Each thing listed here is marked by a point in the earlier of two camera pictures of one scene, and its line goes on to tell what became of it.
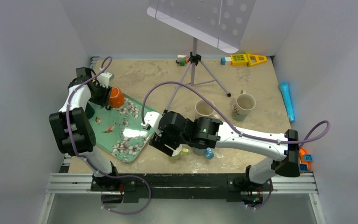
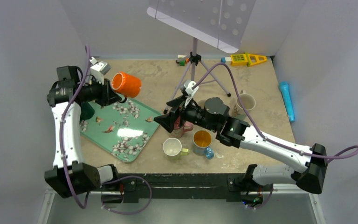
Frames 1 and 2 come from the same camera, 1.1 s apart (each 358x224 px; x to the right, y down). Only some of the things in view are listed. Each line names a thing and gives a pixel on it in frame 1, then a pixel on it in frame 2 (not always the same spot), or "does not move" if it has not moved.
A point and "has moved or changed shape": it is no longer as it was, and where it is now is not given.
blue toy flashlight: x=285 y=88 does not move
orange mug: x=116 y=98 has moved or changed shape
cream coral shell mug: x=244 y=103 does not move
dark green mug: x=89 y=111 does not move
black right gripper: x=159 y=140 to x=168 y=121
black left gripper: x=103 y=101 does not move
